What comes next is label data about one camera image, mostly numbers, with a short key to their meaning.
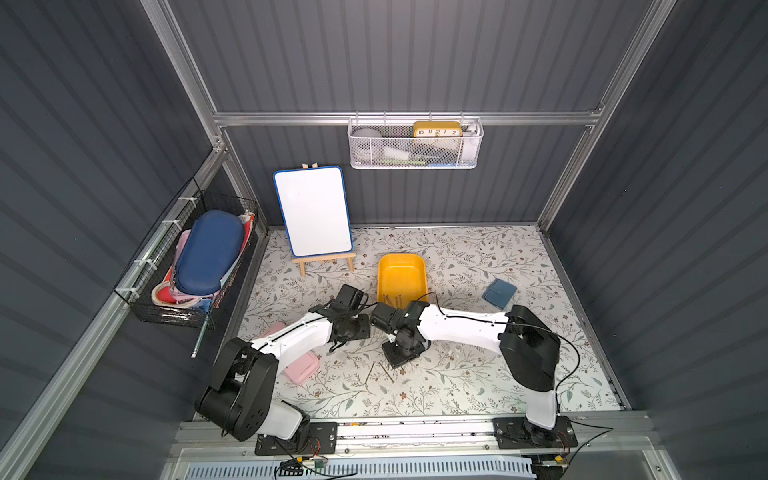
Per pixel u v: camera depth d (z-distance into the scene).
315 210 0.94
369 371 0.85
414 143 0.90
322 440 0.74
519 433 0.74
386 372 0.85
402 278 1.05
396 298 0.99
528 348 0.48
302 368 0.82
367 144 0.83
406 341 0.63
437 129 0.87
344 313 0.70
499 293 0.99
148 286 0.63
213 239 0.69
